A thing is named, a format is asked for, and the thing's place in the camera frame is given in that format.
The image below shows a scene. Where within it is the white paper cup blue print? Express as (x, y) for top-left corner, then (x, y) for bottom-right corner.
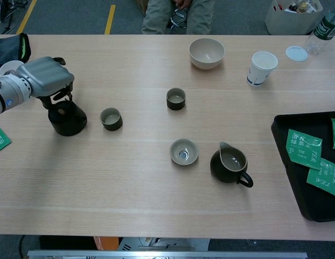
(246, 51), (279, 87)

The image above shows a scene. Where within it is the white paper cup green print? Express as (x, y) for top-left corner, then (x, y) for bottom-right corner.
(0, 60), (25, 78)

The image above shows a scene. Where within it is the black bag green trim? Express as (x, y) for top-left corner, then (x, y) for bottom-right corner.
(0, 32), (32, 73)

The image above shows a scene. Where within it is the black handheld device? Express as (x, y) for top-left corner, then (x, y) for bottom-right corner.
(170, 8), (187, 29)

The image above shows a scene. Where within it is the dark teacup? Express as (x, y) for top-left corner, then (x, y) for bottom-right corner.
(99, 107), (123, 132)
(166, 87), (186, 111)

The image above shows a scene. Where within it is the clear bottle green label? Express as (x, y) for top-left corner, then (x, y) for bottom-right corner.
(303, 2), (335, 55)

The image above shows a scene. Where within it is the aluminium rail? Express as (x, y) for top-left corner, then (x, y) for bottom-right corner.
(26, 250), (308, 259)

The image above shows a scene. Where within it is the black tripod stand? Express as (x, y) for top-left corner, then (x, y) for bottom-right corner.
(0, 0), (28, 35)

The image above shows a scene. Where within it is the black tray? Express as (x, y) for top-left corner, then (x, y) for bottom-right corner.
(270, 111), (335, 223)

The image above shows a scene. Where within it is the white round lid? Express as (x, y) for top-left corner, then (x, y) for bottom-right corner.
(285, 45), (309, 62)

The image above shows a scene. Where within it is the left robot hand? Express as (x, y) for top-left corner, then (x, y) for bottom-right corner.
(15, 56), (76, 109)

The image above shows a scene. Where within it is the dark pitcher with handle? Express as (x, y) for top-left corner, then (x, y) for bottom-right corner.
(210, 141), (254, 188)

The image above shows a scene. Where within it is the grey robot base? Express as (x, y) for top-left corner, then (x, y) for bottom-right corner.
(118, 237), (210, 251)

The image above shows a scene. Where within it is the person's hand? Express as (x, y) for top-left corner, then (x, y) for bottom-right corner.
(174, 0), (192, 10)

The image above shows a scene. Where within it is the white storage bin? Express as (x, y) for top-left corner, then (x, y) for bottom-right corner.
(264, 0), (324, 36)

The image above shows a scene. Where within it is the cardboard box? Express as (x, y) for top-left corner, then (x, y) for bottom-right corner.
(133, 0), (149, 16)

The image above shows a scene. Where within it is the beige tea strainer bowl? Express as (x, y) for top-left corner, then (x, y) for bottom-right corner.
(169, 138), (199, 166)

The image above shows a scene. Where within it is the orange object under table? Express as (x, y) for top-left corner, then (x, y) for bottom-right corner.
(93, 236), (119, 251)

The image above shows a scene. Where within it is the person in khaki trousers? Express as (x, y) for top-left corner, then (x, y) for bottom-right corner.
(142, 0), (216, 35)

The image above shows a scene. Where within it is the black teapot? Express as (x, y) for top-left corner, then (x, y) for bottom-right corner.
(48, 93), (88, 137)

